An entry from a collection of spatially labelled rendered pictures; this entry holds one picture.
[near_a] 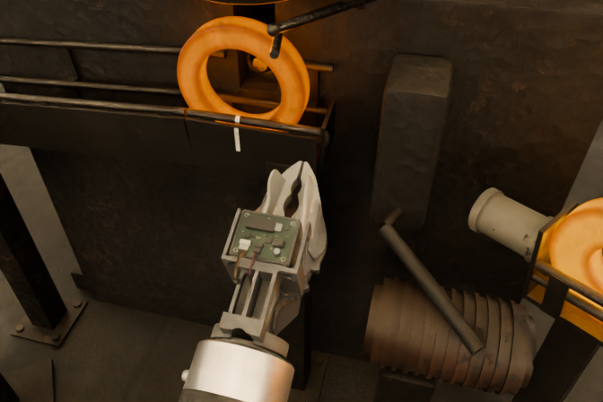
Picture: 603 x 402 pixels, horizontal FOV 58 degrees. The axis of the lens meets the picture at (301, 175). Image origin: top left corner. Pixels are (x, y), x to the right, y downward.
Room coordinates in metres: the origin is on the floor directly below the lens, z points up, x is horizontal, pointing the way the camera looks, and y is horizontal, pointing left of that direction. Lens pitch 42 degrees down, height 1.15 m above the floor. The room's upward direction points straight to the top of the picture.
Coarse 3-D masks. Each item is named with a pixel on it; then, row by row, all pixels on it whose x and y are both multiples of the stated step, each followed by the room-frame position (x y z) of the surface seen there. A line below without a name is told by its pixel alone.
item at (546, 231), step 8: (568, 208) 0.43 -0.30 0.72; (560, 216) 0.42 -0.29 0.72; (552, 224) 0.41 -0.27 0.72; (544, 232) 0.40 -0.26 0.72; (552, 232) 0.41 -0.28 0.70; (536, 240) 0.40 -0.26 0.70; (544, 240) 0.40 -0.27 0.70; (536, 248) 0.40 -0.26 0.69; (544, 248) 0.40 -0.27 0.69; (536, 256) 0.39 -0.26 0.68; (544, 256) 0.41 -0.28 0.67; (528, 272) 0.40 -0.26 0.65; (528, 280) 0.39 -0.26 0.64; (528, 288) 0.39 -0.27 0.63
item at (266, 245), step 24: (240, 216) 0.36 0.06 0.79; (264, 216) 0.35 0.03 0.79; (240, 240) 0.33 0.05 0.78; (264, 240) 0.33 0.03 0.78; (288, 240) 0.33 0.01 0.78; (240, 264) 0.31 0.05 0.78; (264, 264) 0.31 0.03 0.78; (288, 264) 0.31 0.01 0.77; (240, 288) 0.30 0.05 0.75; (264, 288) 0.30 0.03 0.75; (288, 288) 0.31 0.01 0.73; (240, 312) 0.28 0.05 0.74; (264, 312) 0.27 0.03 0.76; (216, 336) 0.26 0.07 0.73; (240, 336) 0.27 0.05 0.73; (264, 336) 0.26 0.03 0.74
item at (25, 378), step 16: (32, 368) 0.64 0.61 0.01; (48, 368) 0.64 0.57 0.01; (0, 384) 0.54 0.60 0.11; (16, 384) 0.60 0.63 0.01; (32, 384) 0.60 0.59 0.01; (48, 384) 0.60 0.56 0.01; (0, 400) 0.51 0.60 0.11; (16, 400) 0.55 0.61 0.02; (32, 400) 0.56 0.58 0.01; (48, 400) 0.56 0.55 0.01
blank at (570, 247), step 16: (576, 208) 0.42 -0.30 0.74; (592, 208) 0.39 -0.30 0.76; (560, 224) 0.41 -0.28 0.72; (576, 224) 0.39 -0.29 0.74; (592, 224) 0.38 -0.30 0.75; (560, 240) 0.40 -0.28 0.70; (576, 240) 0.39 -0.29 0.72; (592, 240) 0.38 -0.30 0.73; (560, 256) 0.39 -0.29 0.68; (576, 256) 0.38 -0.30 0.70; (592, 256) 0.38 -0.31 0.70; (576, 272) 0.38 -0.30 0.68; (592, 272) 0.37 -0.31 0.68; (592, 288) 0.36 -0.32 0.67
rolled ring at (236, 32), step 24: (216, 24) 0.64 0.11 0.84; (240, 24) 0.64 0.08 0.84; (264, 24) 0.65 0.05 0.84; (192, 48) 0.65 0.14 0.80; (216, 48) 0.64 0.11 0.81; (240, 48) 0.63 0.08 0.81; (264, 48) 0.62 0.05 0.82; (288, 48) 0.63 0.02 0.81; (192, 72) 0.65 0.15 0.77; (288, 72) 0.61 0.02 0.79; (192, 96) 0.65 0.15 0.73; (216, 96) 0.67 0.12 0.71; (288, 96) 0.61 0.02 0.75; (288, 120) 0.61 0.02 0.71
